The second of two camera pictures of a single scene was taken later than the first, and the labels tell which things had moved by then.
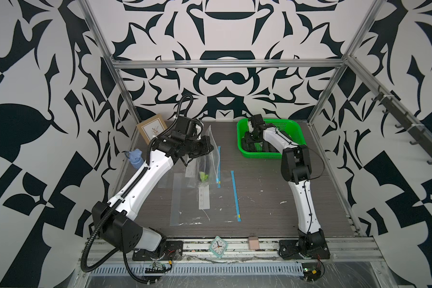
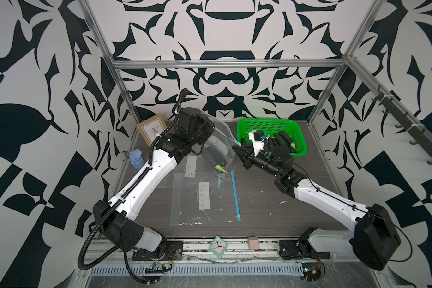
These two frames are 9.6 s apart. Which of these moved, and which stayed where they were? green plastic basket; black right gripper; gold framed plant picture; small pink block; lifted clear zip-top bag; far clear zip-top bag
Moved: black right gripper; lifted clear zip-top bag
Stayed: green plastic basket; far clear zip-top bag; small pink block; gold framed plant picture
